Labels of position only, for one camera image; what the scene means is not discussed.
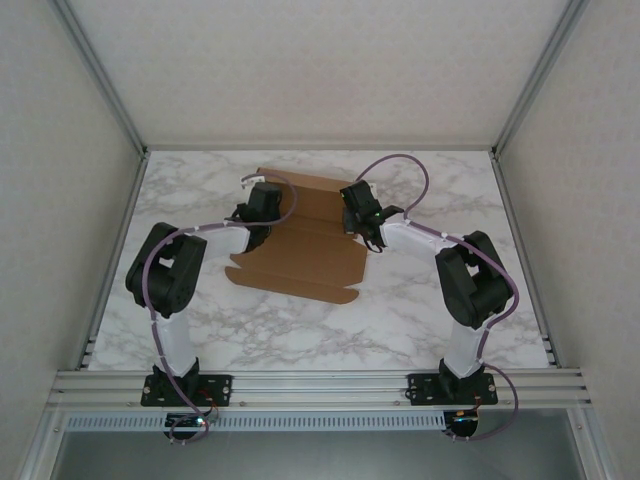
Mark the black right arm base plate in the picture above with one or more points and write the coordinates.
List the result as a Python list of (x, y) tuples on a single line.
[(422, 390)]

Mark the aluminium frame post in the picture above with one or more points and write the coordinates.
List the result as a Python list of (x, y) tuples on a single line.
[(42, 440), (100, 75), (538, 75), (597, 445)]

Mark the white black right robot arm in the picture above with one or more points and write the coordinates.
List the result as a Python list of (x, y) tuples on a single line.
[(462, 350)]

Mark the aluminium table edge rail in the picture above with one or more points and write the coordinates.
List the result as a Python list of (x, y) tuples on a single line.
[(225, 148), (510, 210), (128, 210)]

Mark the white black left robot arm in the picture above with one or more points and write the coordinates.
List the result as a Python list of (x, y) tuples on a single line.
[(172, 345)]

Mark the brown cardboard paper box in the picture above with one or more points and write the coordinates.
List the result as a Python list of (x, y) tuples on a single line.
[(305, 260)]

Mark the grey metal panel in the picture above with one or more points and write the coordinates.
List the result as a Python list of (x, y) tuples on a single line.
[(320, 457)]

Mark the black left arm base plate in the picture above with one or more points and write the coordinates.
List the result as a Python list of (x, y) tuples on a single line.
[(220, 390)]

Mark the small controller circuit board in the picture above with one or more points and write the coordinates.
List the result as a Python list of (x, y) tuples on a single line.
[(187, 422), (462, 422)]

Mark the aluminium mounting rail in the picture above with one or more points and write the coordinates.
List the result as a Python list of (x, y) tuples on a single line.
[(320, 390)]

